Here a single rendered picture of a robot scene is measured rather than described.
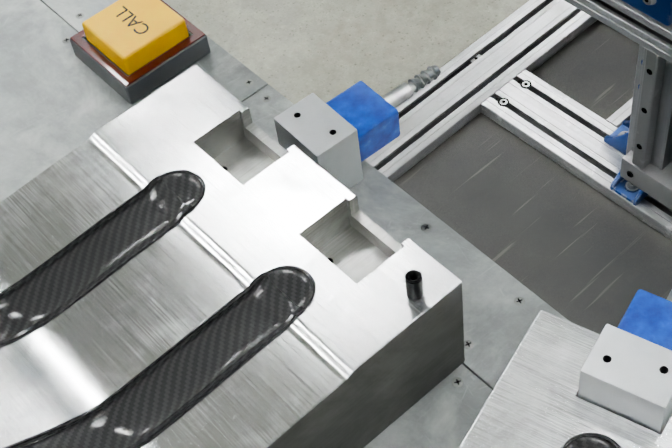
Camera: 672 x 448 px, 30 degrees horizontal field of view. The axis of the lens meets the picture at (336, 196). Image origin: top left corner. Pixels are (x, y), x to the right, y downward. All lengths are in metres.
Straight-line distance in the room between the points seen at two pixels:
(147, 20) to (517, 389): 0.44
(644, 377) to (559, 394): 0.05
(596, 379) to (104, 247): 0.31
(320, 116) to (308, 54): 1.27
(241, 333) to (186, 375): 0.04
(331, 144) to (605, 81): 0.97
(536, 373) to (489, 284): 0.12
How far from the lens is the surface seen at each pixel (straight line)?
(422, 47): 2.14
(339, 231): 0.80
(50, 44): 1.06
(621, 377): 0.72
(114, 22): 1.01
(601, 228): 1.62
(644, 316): 0.75
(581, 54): 1.83
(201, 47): 1.00
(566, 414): 0.73
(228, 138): 0.85
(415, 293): 0.72
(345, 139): 0.86
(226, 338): 0.74
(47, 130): 0.99
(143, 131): 0.84
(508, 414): 0.73
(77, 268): 0.80
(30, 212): 0.83
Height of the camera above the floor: 1.49
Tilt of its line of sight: 51 degrees down
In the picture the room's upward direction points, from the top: 9 degrees counter-clockwise
